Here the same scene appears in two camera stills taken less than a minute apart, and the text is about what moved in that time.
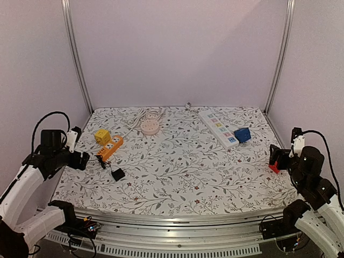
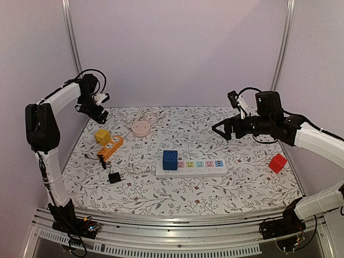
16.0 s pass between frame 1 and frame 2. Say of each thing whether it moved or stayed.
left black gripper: moved
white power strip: moved
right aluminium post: stayed
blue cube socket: moved
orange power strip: stayed
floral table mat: stayed
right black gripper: moved
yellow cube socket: stayed
